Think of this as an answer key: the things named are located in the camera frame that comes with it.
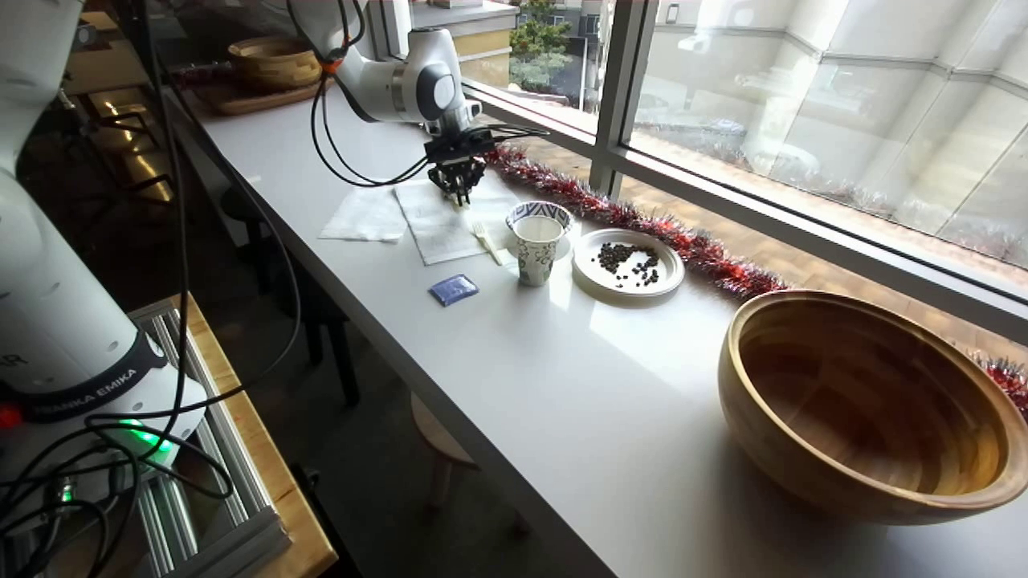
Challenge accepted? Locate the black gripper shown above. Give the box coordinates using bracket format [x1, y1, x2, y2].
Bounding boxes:
[423, 121, 503, 206]

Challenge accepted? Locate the small blue square packet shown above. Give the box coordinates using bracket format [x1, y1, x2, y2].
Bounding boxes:
[426, 268, 480, 311]

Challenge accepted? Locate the white round plate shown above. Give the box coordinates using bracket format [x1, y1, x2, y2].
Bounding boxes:
[569, 223, 686, 305]

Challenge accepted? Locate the white embossed paper towel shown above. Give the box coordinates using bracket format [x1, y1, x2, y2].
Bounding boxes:
[319, 183, 416, 247]
[391, 175, 525, 268]

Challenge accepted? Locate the patterned paper cup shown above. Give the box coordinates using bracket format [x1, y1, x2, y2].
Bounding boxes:
[515, 221, 561, 287]

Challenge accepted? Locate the white cup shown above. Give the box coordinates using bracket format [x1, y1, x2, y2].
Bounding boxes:
[503, 198, 585, 262]

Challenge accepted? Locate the dark beans pile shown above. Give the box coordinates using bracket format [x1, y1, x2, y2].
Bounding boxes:
[595, 237, 666, 292]

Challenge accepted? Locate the small wooden bowl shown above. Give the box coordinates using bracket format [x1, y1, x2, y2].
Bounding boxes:
[223, 32, 327, 94]

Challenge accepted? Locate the dark wooden tray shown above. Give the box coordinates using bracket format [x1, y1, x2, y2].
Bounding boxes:
[194, 71, 339, 119]

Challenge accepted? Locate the red tinsel garland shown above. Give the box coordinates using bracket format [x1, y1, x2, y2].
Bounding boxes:
[486, 142, 1028, 423]

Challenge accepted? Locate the wooden stool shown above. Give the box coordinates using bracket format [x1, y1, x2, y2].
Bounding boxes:
[408, 388, 480, 508]

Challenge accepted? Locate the gold metal rack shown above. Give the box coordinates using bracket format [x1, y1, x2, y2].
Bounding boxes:
[85, 91, 175, 208]

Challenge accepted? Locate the light wooden table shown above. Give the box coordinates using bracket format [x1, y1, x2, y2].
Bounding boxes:
[167, 285, 344, 578]

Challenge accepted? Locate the large wooden bowl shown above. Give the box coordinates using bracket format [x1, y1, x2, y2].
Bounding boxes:
[712, 285, 1028, 529]

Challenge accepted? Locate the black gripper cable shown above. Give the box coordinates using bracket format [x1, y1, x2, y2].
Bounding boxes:
[287, 0, 432, 191]

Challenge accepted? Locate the grey window frame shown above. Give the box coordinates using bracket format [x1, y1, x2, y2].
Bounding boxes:
[459, 0, 1028, 346]

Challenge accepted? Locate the aluminium rail frame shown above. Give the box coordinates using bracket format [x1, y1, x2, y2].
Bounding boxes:
[128, 301, 296, 578]

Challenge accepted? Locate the black cable bundle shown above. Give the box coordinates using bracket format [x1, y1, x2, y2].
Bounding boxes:
[0, 0, 315, 578]

